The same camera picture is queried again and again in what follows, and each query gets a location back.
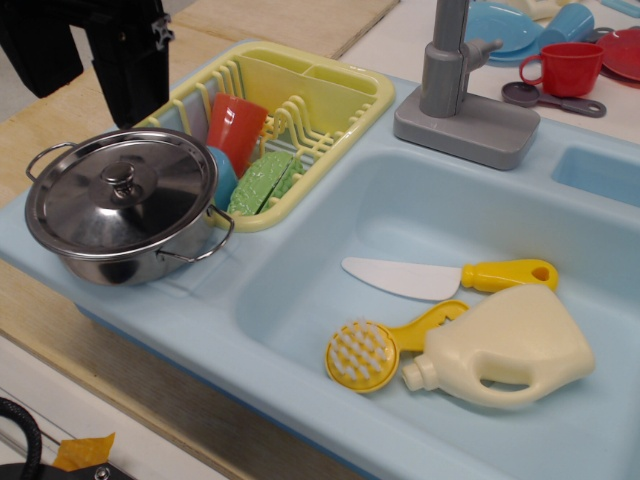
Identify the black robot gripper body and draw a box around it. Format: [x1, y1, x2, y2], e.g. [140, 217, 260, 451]
[1, 1, 165, 35]

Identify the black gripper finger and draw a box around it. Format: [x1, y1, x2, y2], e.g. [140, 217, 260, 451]
[86, 19, 174, 128]
[1, 22, 84, 98]

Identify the stainless steel pot lid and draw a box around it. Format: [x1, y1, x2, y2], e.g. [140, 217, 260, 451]
[25, 128, 217, 258]

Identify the red plastic cup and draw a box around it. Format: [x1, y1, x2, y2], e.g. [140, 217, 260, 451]
[206, 92, 268, 179]

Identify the blue plastic cup in rack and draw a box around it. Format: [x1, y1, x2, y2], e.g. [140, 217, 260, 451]
[207, 146, 238, 212]

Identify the green toy vegetable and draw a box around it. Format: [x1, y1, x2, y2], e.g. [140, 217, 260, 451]
[227, 151, 305, 216]

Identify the yellow plastic dish rack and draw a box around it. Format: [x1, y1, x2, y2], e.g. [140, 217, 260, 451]
[139, 41, 395, 233]

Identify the grey toy faucet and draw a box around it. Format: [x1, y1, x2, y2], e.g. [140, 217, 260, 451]
[393, 1, 540, 171]

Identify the blue plastic plate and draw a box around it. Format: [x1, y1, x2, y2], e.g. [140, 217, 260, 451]
[465, 1, 543, 66]

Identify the yellow dish brush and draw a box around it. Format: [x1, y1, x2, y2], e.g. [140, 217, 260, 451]
[325, 300, 469, 394]

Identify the light blue toy sink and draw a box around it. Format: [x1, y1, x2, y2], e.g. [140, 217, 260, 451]
[1, 102, 639, 479]

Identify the grey measuring spoon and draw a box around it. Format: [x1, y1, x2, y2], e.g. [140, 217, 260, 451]
[501, 82, 607, 118]

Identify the yellow tape piece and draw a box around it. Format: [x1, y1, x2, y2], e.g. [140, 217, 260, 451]
[52, 433, 116, 472]

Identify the cream plastic dish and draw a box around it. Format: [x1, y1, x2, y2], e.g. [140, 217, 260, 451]
[502, 0, 577, 21]

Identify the black device base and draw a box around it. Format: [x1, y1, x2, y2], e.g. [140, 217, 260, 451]
[1, 463, 135, 480]

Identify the red toy mug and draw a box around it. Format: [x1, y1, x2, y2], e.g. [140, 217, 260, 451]
[519, 42, 604, 97]

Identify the blue plastic tumbler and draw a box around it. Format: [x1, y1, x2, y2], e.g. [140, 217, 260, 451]
[537, 3, 595, 49]

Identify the cream toy detergent bottle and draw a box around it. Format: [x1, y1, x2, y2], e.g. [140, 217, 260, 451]
[402, 284, 595, 409]

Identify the red plastic plate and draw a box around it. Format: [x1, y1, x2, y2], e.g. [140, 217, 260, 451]
[596, 29, 640, 81]

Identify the black cable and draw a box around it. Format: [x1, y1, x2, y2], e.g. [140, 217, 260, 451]
[0, 397, 43, 469]

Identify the white toy knife yellow handle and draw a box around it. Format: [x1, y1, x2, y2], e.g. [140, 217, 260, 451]
[341, 257, 559, 301]

